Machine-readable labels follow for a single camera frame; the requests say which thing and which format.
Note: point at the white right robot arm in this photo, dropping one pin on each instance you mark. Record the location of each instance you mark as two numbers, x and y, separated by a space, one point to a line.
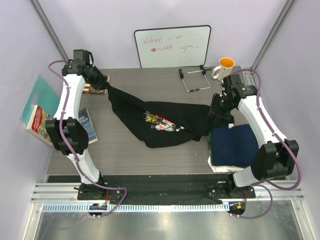
276 156

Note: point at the small whiteboard with red writing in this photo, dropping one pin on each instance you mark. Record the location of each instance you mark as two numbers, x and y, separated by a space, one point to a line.
170 47

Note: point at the white folded t shirt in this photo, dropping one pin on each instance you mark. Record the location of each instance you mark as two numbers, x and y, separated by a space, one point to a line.
223 168

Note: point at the white mug orange inside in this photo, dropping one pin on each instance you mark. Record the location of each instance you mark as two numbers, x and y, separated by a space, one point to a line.
224 68

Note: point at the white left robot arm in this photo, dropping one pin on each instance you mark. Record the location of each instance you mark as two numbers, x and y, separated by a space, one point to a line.
65 131

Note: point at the black wire book stand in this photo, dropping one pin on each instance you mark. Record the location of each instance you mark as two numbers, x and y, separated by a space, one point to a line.
195 80

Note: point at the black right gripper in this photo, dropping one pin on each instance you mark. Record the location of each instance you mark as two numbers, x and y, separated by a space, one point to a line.
215 109

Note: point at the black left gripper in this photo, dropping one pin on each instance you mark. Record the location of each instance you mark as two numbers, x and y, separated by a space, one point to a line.
102 82

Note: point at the black t shirt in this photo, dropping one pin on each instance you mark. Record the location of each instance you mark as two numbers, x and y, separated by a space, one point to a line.
161 124

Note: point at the orange brown cover book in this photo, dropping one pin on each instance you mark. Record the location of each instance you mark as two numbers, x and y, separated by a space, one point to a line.
88 89

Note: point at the navy folded t shirt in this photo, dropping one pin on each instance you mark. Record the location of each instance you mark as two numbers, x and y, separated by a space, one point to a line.
246 131

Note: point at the blue cover book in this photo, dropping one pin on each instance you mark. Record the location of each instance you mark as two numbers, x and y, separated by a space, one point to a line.
85 120

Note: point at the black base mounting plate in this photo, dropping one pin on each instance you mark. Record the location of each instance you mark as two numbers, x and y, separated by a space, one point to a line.
174 189

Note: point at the red white cover book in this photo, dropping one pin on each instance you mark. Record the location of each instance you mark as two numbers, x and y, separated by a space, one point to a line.
36 124

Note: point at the teal plastic cutting board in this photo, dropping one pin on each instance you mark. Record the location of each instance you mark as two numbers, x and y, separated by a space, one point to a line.
43 95

